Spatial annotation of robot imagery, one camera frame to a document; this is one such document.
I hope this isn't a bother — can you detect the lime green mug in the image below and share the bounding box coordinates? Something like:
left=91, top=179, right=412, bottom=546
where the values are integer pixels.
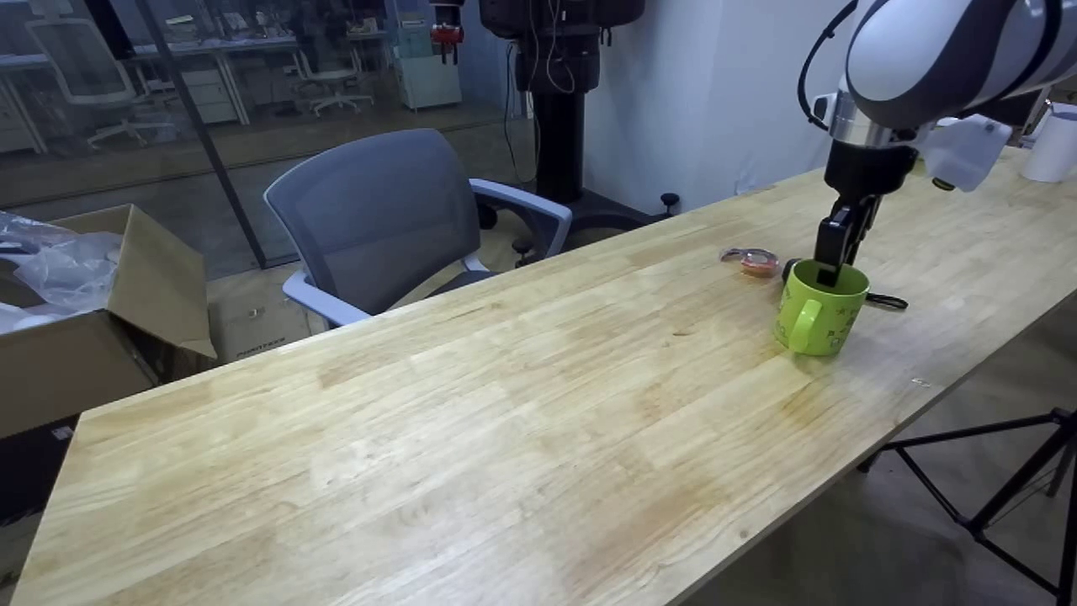
left=779, top=259, right=871, bottom=363

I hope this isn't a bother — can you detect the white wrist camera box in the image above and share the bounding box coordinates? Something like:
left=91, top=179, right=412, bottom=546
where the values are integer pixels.
left=920, top=113, right=1018, bottom=197

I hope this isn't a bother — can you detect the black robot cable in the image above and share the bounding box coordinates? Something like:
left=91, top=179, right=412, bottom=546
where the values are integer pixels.
left=793, top=0, right=861, bottom=136

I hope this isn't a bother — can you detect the white swivel office chair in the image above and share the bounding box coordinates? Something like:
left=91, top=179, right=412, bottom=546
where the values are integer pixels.
left=284, top=41, right=379, bottom=121

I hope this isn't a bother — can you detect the brown cardboard box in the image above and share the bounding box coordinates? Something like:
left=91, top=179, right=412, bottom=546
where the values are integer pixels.
left=0, top=203, right=220, bottom=445

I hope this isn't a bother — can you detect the black slanted frame pole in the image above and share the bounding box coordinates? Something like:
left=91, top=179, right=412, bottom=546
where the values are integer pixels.
left=81, top=0, right=274, bottom=272

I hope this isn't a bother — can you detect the black camera tripod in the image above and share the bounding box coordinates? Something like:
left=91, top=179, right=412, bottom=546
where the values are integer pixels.
left=857, top=406, right=1077, bottom=606

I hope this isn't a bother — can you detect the white mug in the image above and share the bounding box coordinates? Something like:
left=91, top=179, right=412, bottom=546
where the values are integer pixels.
left=1020, top=97, right=1077, bottom=188

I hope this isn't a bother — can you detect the pale green cabinet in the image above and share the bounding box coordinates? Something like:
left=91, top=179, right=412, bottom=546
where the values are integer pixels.
left=392, top=16, right=468, bottom=115

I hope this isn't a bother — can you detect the white drawer unit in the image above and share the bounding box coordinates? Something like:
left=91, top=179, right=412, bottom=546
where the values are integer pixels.
left=166, top=62, right=254, bottom=133

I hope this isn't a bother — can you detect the small round pink tin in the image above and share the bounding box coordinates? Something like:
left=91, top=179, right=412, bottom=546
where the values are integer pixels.
left=718, top=245, right=785, bottom=283

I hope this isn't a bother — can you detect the red hanging object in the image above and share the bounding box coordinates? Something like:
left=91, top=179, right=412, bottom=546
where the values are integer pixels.
left=428, top=0, right=468, bottom=67

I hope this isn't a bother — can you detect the clear plastic bag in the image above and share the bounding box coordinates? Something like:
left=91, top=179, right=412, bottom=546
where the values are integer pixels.
left=0, top=208, right=126, bottom=336

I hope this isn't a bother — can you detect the white mesh office chair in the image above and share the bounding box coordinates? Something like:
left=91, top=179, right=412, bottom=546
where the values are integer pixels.
left=26, top=13, right=153, bottom=155

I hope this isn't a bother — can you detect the black pillar stand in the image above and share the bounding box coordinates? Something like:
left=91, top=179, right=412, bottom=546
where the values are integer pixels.
left=478, top=0, right=688, bottom=255

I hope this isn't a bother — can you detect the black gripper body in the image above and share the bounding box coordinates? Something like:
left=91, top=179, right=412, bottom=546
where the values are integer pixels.
left=822, top=140, right=922, bottom=208

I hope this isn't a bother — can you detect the grey office chair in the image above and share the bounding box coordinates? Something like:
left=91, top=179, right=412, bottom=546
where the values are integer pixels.
left=259, top=125, right=579, bottom=332

